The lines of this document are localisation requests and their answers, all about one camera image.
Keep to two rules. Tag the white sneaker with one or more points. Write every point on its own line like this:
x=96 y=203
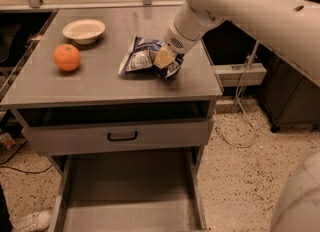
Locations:
x=34 y=222

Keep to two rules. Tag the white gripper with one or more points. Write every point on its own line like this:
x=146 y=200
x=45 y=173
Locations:
x=179 y=42

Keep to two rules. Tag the blue chip bag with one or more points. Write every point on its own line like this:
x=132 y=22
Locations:
x=141 y=55

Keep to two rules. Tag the grey top drawer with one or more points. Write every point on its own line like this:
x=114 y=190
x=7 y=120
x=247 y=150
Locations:
x=92 y=138

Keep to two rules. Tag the white paper bowl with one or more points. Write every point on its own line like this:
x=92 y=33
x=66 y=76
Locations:
x=85 y=31

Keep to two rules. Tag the dark grey side cabinet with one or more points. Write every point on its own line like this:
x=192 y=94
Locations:
x=289 y=98

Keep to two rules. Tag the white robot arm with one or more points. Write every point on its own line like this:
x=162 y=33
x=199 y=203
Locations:
x=291 y=29

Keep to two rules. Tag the orange fruit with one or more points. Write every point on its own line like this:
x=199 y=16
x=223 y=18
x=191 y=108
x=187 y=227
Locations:
x=67 y=57

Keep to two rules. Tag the grey metal drawer cabinet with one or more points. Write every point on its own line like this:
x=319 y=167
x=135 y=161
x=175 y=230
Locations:
x=44 y=95

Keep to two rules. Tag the open grey middle drawer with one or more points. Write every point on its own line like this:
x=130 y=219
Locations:
x=135 y=191

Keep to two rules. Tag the black drawer handle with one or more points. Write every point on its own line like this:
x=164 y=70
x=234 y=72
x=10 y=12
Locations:
x=122 y=137

